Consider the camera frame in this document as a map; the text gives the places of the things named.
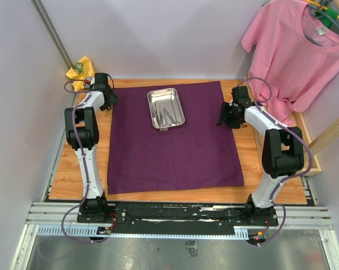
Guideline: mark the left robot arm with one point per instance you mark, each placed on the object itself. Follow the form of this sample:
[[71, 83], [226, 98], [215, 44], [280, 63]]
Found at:
[[82, 135]]

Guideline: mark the steel instrument tray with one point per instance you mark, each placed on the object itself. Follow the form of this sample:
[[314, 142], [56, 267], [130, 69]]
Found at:
[[165, 99]]

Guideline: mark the grey clothes hanger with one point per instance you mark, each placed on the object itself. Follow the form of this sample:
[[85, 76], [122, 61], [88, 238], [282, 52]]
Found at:
[[333, 28]]

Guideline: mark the aluminium rail frame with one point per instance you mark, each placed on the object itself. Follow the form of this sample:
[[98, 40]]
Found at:
[[176, 235]]

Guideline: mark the green hanger clip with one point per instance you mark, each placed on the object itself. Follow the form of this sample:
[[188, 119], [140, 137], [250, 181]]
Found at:
[[330, 15]]

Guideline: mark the steel scissors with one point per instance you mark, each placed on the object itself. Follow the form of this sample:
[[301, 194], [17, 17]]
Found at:
[[174, 122]]

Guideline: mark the pink t-shirt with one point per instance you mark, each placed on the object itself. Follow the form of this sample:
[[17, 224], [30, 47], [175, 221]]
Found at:
[[295, 56]]

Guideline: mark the wooden beam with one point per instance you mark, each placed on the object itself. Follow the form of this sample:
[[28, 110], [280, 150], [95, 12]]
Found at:
[[322, 140]]

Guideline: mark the yellow paper bag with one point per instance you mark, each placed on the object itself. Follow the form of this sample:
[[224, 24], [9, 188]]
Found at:
[[81, 71]]

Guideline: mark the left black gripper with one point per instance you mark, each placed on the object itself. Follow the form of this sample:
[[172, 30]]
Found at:
[[114, 99]]

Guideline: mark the purple surgical wrap cloth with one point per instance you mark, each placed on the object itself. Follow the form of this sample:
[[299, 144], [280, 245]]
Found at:
[[197, 154]]

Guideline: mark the aluminium corner post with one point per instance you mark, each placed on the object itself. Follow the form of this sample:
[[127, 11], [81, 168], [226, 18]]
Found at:
[[47, 23]]

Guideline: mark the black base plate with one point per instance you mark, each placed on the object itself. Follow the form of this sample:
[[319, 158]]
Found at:
[[172, 218]]

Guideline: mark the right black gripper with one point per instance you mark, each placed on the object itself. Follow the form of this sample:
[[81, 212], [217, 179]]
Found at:
[[223, 118]]

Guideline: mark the steel forceps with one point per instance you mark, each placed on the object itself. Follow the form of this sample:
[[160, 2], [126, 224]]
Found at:
[[159, 117]]

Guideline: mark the yellow hoop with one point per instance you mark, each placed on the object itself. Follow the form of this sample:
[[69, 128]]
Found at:
[[317, 9]]

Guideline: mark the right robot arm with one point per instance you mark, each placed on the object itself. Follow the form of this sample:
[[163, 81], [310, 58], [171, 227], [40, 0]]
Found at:
[[282, 156]]

